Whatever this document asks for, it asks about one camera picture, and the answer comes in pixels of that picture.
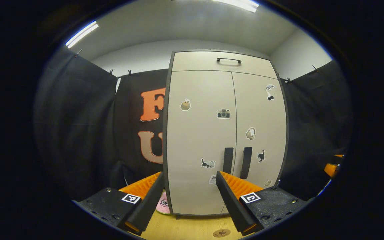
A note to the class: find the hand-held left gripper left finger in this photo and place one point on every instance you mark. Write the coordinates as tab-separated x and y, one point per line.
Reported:
145	208

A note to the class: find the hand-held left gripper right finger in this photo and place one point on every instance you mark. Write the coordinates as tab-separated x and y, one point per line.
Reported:
232	203

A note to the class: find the white cabinet drawer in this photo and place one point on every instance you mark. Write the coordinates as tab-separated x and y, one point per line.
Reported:
195	61

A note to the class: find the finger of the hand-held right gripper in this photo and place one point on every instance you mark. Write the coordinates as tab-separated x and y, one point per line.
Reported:
331	169

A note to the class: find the white cabinet door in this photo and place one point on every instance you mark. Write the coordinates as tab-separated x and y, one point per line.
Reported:
258	110
198	133

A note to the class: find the ceiling light tube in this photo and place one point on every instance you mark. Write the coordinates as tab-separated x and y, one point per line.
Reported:
242	5
82	34

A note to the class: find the round brown table sticker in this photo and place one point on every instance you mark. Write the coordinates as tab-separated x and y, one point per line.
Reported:
221	233

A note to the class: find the pink round disc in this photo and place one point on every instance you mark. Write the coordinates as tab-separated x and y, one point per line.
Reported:
162	204

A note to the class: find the black backdrop cloth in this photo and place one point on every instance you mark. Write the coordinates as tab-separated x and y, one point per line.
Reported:
78	126

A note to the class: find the white cabinet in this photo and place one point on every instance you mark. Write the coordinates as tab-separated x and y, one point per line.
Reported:
165	140

